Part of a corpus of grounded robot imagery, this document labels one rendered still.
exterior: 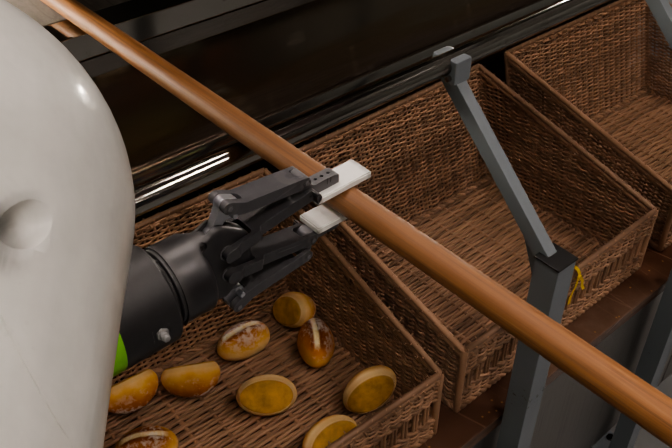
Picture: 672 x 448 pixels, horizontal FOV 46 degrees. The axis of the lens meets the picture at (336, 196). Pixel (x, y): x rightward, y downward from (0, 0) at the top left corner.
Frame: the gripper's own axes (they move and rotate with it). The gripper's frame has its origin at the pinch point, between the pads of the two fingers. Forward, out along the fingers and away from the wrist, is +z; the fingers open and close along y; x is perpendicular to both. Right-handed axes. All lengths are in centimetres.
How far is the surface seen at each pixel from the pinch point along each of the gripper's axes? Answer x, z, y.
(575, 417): 3, 63, 87
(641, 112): -33, 134, 60
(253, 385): -24, 4, 54
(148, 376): -37, -8, 55
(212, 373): -31, 0, 56
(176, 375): -34, -5, 55
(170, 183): -15.6, -9.9, 2.4
